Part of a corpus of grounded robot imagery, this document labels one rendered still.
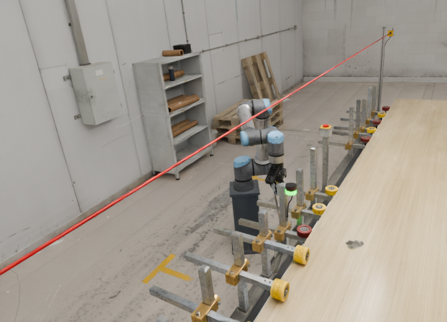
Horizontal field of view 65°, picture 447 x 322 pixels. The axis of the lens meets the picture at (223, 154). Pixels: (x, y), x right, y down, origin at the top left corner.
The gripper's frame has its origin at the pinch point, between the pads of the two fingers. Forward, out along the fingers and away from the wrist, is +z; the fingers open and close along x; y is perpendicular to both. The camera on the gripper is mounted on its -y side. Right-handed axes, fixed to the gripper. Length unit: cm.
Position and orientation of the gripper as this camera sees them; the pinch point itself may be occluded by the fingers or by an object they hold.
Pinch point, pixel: (276, 193)
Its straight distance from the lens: 210.6
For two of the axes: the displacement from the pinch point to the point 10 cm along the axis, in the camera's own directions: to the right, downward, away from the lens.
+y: 5.3, -3.7, 7.6
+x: -8.4, -1.2, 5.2
